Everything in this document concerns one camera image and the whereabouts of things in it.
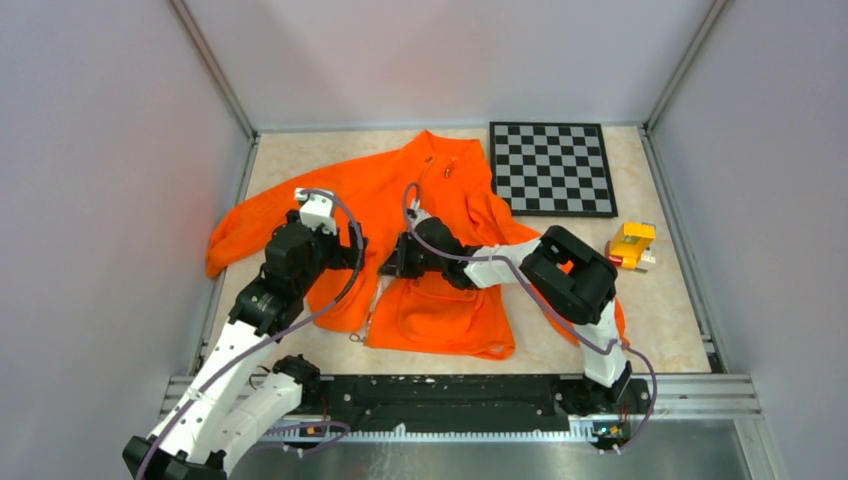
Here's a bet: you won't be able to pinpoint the orange zip jacket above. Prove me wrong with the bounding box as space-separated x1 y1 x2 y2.
206 131 624 365

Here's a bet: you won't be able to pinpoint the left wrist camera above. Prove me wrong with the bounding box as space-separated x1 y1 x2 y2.
294 188 338 236

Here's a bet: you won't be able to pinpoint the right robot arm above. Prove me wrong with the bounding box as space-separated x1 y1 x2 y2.
379 217 633 415

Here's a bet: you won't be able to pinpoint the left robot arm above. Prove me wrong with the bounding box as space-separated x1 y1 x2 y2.
123 221 367 479

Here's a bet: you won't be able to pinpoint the black white checkerboard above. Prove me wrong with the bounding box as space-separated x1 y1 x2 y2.
489 121 618 218

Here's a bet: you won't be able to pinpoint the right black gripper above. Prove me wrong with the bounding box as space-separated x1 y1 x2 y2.
379 232 447 280

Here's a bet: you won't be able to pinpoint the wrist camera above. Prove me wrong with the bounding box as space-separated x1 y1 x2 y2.
294 188 338 236
405 208 432 230

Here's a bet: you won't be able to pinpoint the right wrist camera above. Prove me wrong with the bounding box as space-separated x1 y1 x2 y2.
405 208 432 230

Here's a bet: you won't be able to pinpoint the yellow red toy blocks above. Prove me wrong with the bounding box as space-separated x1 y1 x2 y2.
604 222 657 273

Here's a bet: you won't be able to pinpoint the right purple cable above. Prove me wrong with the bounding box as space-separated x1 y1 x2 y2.
402 182 659 455

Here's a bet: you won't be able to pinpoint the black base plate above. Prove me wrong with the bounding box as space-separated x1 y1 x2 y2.
297 374 650 434

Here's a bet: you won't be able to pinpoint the aluminium front rail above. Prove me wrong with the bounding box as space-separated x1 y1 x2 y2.
158 374 763 446

